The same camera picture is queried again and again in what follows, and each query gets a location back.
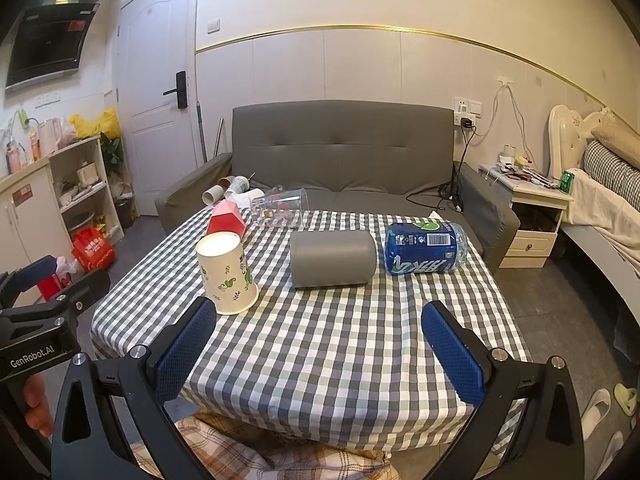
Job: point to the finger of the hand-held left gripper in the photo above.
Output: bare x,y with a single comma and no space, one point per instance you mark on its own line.
37,269
87,285

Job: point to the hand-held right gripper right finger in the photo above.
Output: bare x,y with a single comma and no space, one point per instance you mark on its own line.
452,355

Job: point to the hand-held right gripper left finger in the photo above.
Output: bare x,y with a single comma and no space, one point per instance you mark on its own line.
184,347

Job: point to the grey cup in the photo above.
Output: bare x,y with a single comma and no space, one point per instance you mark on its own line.
332,259

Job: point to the white paper cup green print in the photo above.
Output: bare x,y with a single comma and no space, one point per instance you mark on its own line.
227,275

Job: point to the clear plastic cup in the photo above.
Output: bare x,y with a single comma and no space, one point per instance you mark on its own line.
280,210

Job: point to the paper cup with straw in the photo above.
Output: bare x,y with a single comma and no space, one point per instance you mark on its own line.
237,186

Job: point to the person's left hand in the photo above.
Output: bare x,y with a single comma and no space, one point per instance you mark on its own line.
37,410

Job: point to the red shopping bag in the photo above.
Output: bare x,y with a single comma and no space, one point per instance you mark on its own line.
94,250

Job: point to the white kitchen counter cabinet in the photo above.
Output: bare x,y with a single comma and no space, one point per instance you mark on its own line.
25,210

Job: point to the open white shelf unit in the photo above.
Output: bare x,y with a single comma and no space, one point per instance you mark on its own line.
87,185

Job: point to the blue labelled bottle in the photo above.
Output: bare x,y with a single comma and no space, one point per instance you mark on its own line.
425,247

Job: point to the grey checked tablecloth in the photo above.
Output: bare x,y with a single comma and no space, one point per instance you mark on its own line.
325,350

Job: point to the pink kettle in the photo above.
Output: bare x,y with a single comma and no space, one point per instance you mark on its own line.
49,135

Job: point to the green plant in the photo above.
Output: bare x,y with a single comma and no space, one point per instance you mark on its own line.
112,152

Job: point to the red house-shaped box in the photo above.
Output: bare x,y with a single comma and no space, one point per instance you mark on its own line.
226,217

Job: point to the white cardboard tube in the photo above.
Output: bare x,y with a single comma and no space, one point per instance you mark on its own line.
212,195

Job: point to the white slipper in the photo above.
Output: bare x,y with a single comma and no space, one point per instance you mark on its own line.
597,410
611,452

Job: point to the cream nightstand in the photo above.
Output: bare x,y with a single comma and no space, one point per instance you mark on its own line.
532,220

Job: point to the yellow plastic bag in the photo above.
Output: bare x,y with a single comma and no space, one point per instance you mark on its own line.
95,122

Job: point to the white crumpled paper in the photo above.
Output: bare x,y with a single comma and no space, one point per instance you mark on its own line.
250,197

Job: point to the green slipper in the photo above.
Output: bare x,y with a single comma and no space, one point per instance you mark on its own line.
626,399

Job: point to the white door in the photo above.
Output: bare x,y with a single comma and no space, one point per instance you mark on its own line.
155,110

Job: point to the white blanket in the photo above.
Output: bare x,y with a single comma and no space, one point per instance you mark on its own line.
600,215

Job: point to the green can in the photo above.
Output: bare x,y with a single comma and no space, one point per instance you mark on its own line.
567,182

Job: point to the black range hood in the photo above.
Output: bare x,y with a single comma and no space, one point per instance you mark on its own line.
47,45

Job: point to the black charger plug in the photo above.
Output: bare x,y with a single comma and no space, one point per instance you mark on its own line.
467,123

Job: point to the grey sofa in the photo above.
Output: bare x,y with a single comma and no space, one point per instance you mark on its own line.
340,145

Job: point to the checked pillow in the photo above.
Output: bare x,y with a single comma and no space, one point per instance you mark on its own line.
612,170

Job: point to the cream bed headboard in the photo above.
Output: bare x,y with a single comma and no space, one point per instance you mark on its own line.
567,135

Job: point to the beige pillow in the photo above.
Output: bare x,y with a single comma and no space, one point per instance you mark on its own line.
617,135

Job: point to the grey bed frame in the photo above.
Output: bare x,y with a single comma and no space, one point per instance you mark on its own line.
600,270

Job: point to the white wall socket panel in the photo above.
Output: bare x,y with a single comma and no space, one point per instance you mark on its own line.
469,107

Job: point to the white wall switch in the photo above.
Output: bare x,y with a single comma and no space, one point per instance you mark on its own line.
213,25

